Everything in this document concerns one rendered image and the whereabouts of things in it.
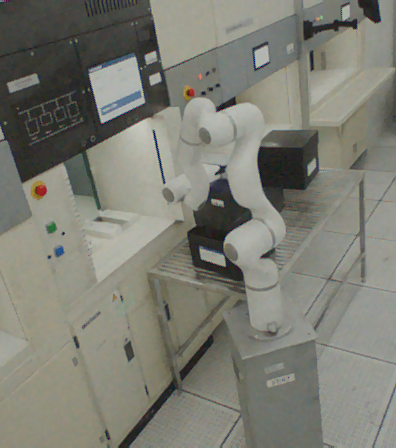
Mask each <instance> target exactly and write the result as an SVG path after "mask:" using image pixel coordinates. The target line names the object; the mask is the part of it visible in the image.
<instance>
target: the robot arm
mask: <svg viewBox="0 0 396 448"><path fill-rule="evenodd" d="M264 131H265V120H264V116H263V114H262V112H261V111H260V109H259V108H258V107H256V106H255V105H253V104H250V103H242V104H238V105H235V106H233V107H231V108H228V109H226V110H223V111H220V112H218V113H216V110H215V106H214V104H213V103H212V102H211V101H210V100H208V99H206V98H195V99H193V100H191V101H190V102H189V103H188V104H187V106H186V108H185V111H184V115H183V119H182V124H181V129H180V134H179V139H178V144H177V150H176V154H175V160H176V163H177V165H178V166H179V168H180V169H181V170H182V172H183V173H184V174H182V175H180V176H179V177H177V178H175V179H173V180H172V181H171V182H169V183H167V184H164V185H163V186H162V189H161V192H162V196H163V198H164V199H165V201H166V202H167V203H169V204H171V205H174V204H176V203H178V202H183V203H184V204H186V205H187V206H188V207H189V208H191V209H192V210H195V211H199V210H201V208H202V207H203V206H204V204H205V202H206V199H207V196H208V191H209V183H211V182H213V181H215V180H217V179H219V178H220V177H221V175H219V174H222V173H226V168H227V176H228V180H229V184H230V187H231V191H232V196H233V198H234V200H235V201H236V202H237V203H238V204H239V205H240V206H242V207H244V208H247V209H250V211H251V213H252V215H253V217H252V219H251V220H249V221H248V222H246V223H244V224H242V225H240V226H239V227H237V228H235V229H234V230H232V232H231V233H230V234H229V235H228V236H227V237H226V239H225V243H224V251H225V254H226V256H227V257H228V258H229V259H230V260H231V261H232V262H233V263H234V264H235V265H237V266H238V267H239V268H240V269H241V270H242V272H243V275H244V280H245V287H246V294H247V301H248V308H249V311H248V312H246V313H245V314H244V316H243V317H242V320H241V327H242V330H243V332H244V333H245V334H246V335H247V336H249V337H250V338H253V339H256V340H260V341H272V340H276V339H279V338H281V337H283V336H285V335H287V334H288V333H289V332H290V331H291V330H292V328H293V325H294V319H293V316H292V314H291V313H290V312H288V311H287V310H285V309H284V308H282V301H281V291H280V282H279V274H278V269H277V266H276V264H275V263H274V262H273V261H271V260H269V259H265V258H260V257H261V256H262V255H263V254H264V253H265V252H267V251H268V250H270V249H272V248H273V247H275V246H278V245H279V244H280V243H281V242H282V241H283V240H284V238H285V235H286V226H285V223H284V220H283V218H282V217H281V215H279V214H278V212H277V211H276V210H275V209H274V208H273V207H272V205H271V204H270V203H269V202H268V200H267V199H266V197H265V195H264V193H263V188H262V184H261V181H260V176H259V171H258V164H257V157H258V151H259V148H260V145H261V142H262V139H263V136H264ZM233 141H235V144H234V148H233V151H232V155H231V157H230V159H229V161H228V164H227V165H225V166H219V165H217V166H216V165H212V164H202V163H201V151H202V148H203V145H204V146H206V147H211V148H218V147H222V146H225V145H228V144H230V143H232V142H233ZM219 168H220V170H219Z"/></svg>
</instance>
